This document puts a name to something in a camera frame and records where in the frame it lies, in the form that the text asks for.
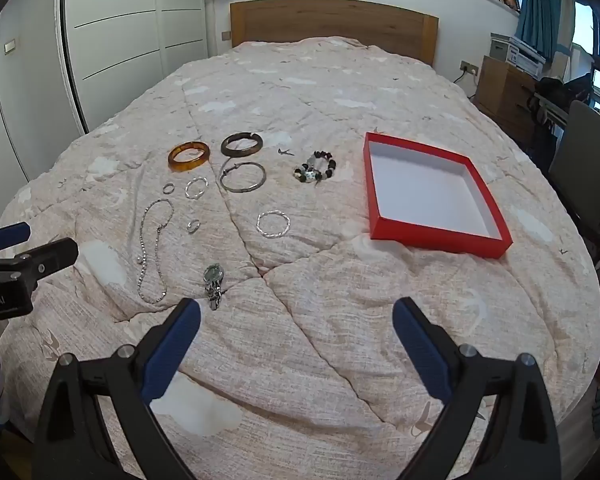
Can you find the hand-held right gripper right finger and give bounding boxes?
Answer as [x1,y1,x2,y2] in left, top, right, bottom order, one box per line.
[392,296,563,480]

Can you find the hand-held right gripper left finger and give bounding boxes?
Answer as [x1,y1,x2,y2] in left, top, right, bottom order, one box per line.
[32,297,202,480]

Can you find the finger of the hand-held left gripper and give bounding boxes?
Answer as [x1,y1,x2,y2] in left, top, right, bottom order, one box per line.
[0,222,32,253]
[10,237,79,282]

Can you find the silver wristwatch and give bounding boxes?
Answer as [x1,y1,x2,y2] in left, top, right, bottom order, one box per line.
[203,264,226,311]

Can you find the silver bracelets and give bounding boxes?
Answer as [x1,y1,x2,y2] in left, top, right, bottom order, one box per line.
[137,198,175,304]

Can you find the large twisted silver bangle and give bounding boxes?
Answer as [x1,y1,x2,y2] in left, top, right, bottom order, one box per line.
[256,210,291,238]

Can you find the small twisted silver bangle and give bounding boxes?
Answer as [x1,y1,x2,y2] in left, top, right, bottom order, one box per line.
[185,176,210,200]

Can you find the amber bangle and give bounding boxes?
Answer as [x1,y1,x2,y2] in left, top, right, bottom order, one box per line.
[168,141,211,174]

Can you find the red box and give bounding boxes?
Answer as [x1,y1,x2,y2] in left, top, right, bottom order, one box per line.
[363,132,513,260]

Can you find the thin silver hoop bangle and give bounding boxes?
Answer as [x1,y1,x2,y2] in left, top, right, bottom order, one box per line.
[218,159,267,194]

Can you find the black and white beaded bracelet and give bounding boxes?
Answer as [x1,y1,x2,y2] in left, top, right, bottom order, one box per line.
[293,150,339,185]

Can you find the dark brown bangle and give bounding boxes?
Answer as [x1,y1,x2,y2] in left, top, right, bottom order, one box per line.
[220,132,264,158]

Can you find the white door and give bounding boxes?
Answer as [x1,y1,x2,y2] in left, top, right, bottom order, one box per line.
[0,7,88,231]

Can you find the white wardrobe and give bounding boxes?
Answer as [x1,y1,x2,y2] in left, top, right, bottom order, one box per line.
[60,0,211,136]

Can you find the grey chair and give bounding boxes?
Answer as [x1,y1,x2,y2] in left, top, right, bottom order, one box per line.
[547,100,600,261]

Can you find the bed with cloud-pattern quilt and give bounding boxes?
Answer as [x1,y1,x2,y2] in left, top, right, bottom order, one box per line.
[0,35,600,480]

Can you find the wooden dresser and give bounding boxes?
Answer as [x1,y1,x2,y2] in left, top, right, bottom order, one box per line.
[472,55,538,133]

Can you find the black bag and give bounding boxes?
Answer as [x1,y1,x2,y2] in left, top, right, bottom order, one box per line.
[527,75,593,111]

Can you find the white printer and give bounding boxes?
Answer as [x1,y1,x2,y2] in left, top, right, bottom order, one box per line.
[510,37,548,78]

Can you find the grey storage box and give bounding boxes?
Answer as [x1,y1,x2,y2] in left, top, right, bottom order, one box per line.
[490,32,518,63]

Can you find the wooden bed headboard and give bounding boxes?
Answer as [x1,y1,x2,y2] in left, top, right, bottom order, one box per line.
[229,0,439,67]

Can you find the long teal curtain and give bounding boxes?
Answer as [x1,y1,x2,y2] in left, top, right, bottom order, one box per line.
[515,0,576,61]

